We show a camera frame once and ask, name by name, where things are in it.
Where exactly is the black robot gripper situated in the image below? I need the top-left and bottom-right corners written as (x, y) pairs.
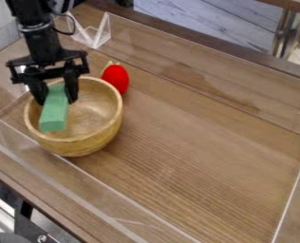
top-left (4, 24), bottom-right (91, 106)

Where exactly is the green rectangular stick block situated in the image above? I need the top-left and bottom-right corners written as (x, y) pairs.
top-left (38, 83), bottom-right (69, 133)

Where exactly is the brown wooden bowl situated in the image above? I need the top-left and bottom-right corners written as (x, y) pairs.
top-left (23, 76), bottom-right (123, 157)

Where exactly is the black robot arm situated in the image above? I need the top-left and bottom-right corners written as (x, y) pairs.
top-left (6, 0), bottom-right (89, 105)

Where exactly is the red toy strawberry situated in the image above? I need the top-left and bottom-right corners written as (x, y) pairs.
top-left (101, 61), bottom-right (130, 95)

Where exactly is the clear acrylic front barrier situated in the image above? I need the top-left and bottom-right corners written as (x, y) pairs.
top-left (0, 120), bottom-right (200, 243)

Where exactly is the metal table leg background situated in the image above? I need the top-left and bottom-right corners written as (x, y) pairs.
top-left (272, 9), bottom-right (300, 60)

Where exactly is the clear acrylic corner bracket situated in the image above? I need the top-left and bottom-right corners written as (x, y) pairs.
top-left (66, 13), bottom-right (111, 49)

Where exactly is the black table frame leg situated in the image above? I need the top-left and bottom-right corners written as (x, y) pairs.
top-left (14, 200), bottom-right (61, 243)

